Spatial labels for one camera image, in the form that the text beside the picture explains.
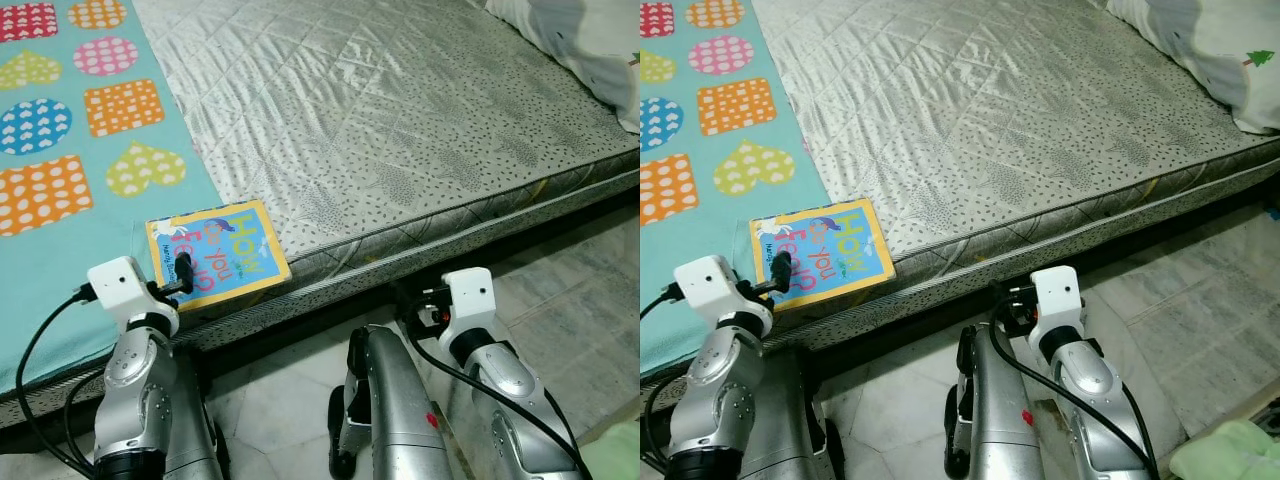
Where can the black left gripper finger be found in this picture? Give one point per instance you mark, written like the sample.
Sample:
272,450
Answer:
781,273
184,273

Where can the yellow blue children's book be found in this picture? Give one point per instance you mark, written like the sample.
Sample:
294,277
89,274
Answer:
235,250
840,250

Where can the teal patterned towel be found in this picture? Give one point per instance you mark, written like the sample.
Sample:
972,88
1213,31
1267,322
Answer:
690,260
60,270

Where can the dark bed base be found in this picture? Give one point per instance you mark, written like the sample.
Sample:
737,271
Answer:
930,315
290,322

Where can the silver right robot leg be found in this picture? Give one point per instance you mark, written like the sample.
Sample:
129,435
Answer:
395,400
1000,400

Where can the silver robot leg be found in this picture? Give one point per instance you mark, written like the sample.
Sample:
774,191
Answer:
790,440
395,400
1000,400
195,440

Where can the silver left robot leg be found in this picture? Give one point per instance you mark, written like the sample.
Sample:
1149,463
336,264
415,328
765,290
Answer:
195,440
790,440

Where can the grey quilted mattress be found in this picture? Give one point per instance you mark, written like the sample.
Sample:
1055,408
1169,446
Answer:
400,110
1000,110

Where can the light green fabric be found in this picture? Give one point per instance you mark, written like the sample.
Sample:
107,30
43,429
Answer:
1225,455
615,455

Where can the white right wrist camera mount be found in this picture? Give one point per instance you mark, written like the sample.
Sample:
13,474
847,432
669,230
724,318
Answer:
470,300
1058,298

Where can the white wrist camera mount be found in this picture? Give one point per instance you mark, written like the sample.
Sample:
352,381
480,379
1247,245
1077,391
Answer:
705,285
470,300
115,285
1058,298

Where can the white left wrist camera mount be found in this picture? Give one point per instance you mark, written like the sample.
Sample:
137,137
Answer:
705,285
115,285

